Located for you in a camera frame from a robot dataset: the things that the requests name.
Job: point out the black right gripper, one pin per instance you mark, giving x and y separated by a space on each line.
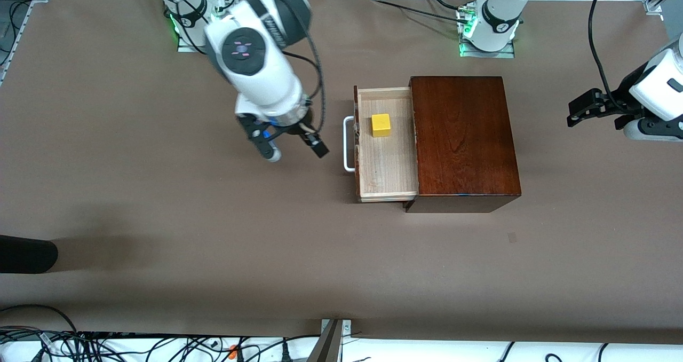
300 128

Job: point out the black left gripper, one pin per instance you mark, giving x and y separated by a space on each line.
622 95

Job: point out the yellow wooden block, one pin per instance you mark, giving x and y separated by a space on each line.
381 126

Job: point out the light wooden drawer box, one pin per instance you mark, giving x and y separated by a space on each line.
389 164

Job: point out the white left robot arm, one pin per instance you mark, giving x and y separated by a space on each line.
499 15

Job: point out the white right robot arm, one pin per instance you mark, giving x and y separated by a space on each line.
256 68

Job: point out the dark brown wooden cabinet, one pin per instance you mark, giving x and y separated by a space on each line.
464 138

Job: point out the brown paper table cover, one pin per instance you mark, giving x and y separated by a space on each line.
213 218

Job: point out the silver metal mounting plate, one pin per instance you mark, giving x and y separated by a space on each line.
347 327

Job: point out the black rounded object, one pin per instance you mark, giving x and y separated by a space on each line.
26 254

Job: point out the aluminium corner bracket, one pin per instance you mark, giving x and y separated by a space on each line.
653 5

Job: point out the dark metal post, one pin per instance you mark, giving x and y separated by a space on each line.
325 348

